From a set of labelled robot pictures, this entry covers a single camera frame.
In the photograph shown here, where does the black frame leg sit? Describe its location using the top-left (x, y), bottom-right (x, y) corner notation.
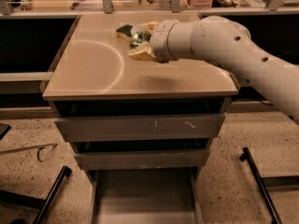
top-left (239, 147), bottom-right (299, 224)
top-left (0, 166), bottom-right (72, 224)

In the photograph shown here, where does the black right frame leg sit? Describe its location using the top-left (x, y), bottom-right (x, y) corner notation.
top-left (239, 147), bottom-right (299, 224)

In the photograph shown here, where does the top grey drawer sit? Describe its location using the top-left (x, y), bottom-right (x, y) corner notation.
top-left (55, 113), bottom-right (225, 142)

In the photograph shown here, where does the grey drawer cabinet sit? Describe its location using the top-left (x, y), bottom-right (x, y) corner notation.
top-left (39, 12), bottom-right (241, 224)

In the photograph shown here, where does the middle grey drawer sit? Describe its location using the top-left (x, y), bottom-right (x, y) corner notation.
top-left (74, 149), bottom-right (209, 170)

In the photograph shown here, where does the grey drawer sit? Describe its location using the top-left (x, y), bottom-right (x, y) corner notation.
top-left (89, 169), bottom-right (204, 224)
top-left (74, 149), bottom-right (209, 170)
top-left (55, 113), bottom-right (225, 142)

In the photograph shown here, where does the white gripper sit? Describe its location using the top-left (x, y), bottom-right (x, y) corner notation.
top-left (128, 20), bottom-right (178, 63)

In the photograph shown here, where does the bottom grey drawer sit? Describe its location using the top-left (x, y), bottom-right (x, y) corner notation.
top-left (89, 169), bottom-right (204, 224)

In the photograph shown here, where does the white bowl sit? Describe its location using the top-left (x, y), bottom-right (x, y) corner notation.
top-left (131, 23), bottom-right (147, 35)

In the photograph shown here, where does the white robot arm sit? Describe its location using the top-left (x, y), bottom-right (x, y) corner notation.
top-left (128, 16), bottom-right (299, 124)

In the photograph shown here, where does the green yellow sponge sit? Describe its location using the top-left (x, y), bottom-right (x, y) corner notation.
top-left (116, 24), bottom-right (133, 42)

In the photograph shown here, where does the black left frame leg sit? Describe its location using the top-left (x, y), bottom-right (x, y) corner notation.
top-left (0, 166), bottom-right (72, 224)

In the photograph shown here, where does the cable on floor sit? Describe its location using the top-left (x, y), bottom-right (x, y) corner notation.
top-left (0, 143), bottom-right (58, 163)

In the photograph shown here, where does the green can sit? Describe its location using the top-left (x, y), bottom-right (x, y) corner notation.
top-left (130, 32), bottom-right (151, 49)

